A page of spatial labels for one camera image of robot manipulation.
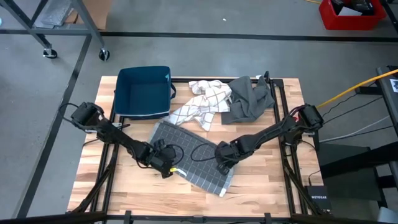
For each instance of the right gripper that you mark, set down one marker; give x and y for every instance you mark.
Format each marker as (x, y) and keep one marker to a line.
(227, 154)

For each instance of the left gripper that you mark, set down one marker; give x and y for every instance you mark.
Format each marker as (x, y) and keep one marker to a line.
(161, 157)

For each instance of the dark grey checked towel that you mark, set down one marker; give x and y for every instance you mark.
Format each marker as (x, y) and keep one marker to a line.
(199, 171)

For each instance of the white red-checked towel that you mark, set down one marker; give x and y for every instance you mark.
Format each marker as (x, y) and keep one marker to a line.
(205, 102)

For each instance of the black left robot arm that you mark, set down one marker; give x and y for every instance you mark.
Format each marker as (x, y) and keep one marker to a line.
(115, 133)

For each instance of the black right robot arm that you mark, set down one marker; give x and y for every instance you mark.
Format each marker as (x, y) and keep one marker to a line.
(270, 133)

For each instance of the plain dark grey towel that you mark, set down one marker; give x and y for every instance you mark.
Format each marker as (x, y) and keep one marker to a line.
(248, 102)

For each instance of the black metal stand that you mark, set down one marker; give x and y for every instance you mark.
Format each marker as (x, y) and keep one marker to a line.
(348, 161)

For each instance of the black cart caster wheel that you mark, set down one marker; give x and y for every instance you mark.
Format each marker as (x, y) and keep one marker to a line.
(50, 54)
(104, 55)

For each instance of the light grey box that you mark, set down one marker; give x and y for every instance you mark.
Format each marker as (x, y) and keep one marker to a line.
(388, 217)

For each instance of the brown cardboard box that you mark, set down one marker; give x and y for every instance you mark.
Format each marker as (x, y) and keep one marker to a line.
(99, 12)

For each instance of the red plastic crate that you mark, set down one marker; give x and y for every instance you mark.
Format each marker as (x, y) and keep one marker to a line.
(351, 23)

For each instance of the grey flat slab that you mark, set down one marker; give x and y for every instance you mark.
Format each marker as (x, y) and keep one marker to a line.
(57, 12)

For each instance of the white paper sheet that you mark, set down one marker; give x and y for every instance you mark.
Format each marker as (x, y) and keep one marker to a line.
(348, 12)

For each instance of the black electronic device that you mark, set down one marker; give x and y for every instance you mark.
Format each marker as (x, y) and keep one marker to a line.
(363, 6)

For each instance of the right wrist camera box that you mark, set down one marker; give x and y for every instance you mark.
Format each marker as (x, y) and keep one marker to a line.
(224, 147)

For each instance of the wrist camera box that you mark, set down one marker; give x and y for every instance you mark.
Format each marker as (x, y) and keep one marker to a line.
(159, 144)
(224, 147)

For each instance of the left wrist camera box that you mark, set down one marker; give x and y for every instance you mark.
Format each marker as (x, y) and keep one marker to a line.
(159, 144)

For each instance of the black Netgear network switch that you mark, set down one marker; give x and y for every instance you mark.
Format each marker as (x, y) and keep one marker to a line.
(318, 199)

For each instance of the grey metal cart frame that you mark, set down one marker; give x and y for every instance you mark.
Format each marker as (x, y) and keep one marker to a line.
(89, 25)

